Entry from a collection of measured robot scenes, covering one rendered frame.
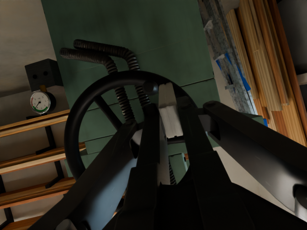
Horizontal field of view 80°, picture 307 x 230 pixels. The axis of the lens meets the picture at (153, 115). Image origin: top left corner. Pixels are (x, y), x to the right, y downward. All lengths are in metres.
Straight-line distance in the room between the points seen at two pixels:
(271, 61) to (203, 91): 1.43
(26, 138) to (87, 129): 3.09
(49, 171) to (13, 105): 1.22
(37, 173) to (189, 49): 3.42
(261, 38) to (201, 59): 1.43
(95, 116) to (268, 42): 1.63
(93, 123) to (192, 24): 0.40
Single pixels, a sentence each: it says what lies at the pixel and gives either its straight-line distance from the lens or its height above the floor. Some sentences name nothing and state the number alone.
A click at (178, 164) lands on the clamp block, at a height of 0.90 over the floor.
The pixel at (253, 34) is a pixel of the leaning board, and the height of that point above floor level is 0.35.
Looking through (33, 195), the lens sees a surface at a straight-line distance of 3.24.
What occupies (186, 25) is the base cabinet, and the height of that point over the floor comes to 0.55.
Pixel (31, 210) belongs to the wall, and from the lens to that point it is 3.99.
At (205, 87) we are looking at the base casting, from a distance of 0.54.
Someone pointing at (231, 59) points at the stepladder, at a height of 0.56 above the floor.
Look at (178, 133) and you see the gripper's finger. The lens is 0.16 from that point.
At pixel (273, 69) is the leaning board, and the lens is 1.92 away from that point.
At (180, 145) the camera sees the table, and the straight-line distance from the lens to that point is 0.45.
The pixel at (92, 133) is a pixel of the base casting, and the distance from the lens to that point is 0.59.
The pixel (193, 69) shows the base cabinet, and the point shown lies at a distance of 0.54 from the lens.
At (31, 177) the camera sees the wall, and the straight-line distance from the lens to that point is 3.78.
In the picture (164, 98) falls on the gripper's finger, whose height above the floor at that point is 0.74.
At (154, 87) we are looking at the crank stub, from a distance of 0.29.
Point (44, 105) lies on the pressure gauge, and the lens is 0.59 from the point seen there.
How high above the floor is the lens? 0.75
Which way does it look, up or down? 2 degrees up
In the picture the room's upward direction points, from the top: 166 degrees clockwise
